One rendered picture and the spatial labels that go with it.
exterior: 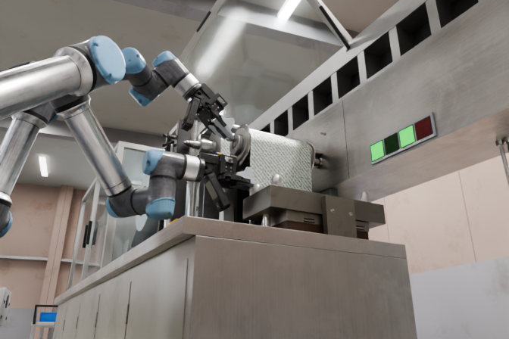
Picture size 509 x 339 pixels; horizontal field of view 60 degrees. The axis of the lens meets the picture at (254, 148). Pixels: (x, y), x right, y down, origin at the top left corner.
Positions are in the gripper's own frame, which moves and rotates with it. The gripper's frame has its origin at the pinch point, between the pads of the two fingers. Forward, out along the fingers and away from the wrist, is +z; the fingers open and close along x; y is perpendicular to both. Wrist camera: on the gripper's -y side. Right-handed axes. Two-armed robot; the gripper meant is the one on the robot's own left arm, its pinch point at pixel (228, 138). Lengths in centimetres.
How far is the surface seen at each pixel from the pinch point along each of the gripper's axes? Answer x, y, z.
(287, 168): -6.9, 4.7, 20.4
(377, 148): -30.9, 17.2, 32.8
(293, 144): -6.6, 13.9, 16.6
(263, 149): -6.9, 2.5, 10.2
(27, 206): 1129, 162, -198
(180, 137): 26.3, 2.0, -12.2
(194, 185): 69, 14, 7
